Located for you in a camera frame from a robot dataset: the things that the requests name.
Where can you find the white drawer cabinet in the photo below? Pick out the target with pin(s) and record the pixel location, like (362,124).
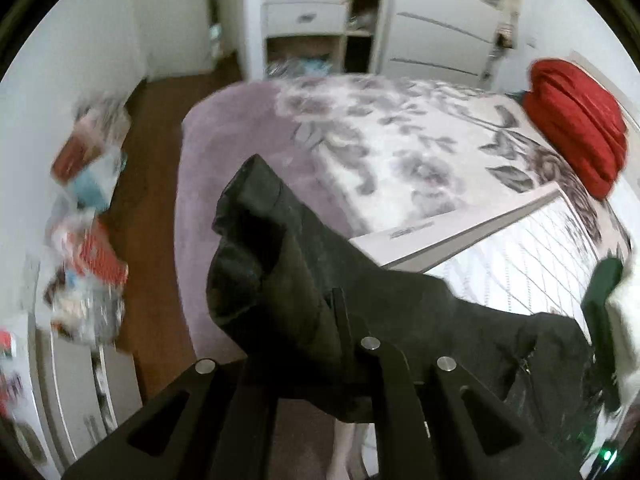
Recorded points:
(305,0)

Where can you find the white wardrobe door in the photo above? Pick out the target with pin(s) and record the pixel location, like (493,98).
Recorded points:
(440,20)

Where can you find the pile of colourful clutter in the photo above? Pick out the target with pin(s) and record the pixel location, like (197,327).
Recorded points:
(87,260)

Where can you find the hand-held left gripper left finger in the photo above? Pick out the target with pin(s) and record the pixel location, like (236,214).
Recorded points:
(240,410)

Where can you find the white cloth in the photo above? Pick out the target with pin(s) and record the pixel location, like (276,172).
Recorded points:
(627,330)

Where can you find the purple blanket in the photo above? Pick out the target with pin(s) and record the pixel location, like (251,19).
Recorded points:
(225,130)

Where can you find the white quilted mattress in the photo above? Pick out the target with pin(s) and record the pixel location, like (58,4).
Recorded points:
(510,260)

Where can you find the red cushion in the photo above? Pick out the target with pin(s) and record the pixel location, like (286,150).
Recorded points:
(575,120)

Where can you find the dark garment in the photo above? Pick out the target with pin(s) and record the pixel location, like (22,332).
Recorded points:
(285,270)

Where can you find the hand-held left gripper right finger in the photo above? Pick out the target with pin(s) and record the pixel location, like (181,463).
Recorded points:
(392,390)

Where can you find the white dresser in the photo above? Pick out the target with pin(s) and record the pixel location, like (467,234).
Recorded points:
(65,385)

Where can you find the floral bedspread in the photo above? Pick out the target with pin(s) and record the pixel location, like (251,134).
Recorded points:
(415,160)

